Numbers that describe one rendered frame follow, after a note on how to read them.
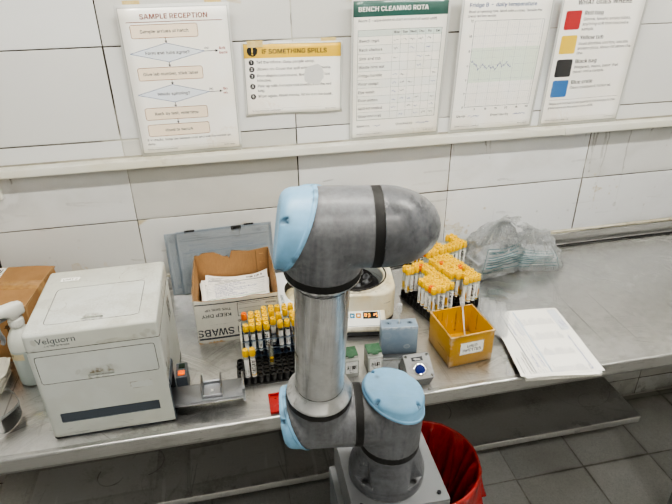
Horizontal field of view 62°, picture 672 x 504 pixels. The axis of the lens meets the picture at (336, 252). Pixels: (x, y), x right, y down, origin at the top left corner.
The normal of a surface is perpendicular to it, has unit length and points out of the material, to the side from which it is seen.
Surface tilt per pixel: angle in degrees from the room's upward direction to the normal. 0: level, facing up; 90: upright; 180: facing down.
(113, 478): 0
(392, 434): 90
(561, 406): 0
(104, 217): 90
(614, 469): 0
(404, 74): 93
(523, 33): 94
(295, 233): 73
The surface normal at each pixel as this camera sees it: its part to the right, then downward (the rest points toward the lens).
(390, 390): 0.15, -0.86
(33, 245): 0.20, 0.46
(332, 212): 0.08, -0.34
